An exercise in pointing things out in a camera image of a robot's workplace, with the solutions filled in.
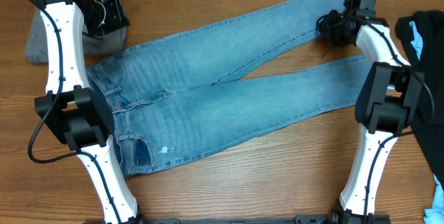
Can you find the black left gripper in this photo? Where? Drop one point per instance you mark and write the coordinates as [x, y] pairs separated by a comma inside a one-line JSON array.
[[118, 21]]

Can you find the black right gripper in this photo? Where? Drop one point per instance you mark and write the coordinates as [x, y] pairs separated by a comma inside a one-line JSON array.
[[330, 23]]

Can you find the blue denim jeans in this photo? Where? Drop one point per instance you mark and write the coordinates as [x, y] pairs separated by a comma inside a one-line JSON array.
[[185, 96]]

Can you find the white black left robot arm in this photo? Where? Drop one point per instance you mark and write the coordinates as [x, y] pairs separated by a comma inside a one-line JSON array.
[[72, 110]]

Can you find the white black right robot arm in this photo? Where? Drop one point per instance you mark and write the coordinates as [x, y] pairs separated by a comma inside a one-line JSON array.
[[385, 106]]

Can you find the folded grey shorts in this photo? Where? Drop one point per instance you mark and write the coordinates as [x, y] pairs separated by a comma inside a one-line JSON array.
[[36, 50]]

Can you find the light blue cloth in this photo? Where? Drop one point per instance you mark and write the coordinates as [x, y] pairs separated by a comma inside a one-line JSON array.
[[416, 42]]

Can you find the black garment pile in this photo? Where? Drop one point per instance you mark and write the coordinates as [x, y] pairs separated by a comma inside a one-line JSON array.
[[428, 122]]

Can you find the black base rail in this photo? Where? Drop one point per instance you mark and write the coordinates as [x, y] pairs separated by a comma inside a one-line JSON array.
[[301, 219]]

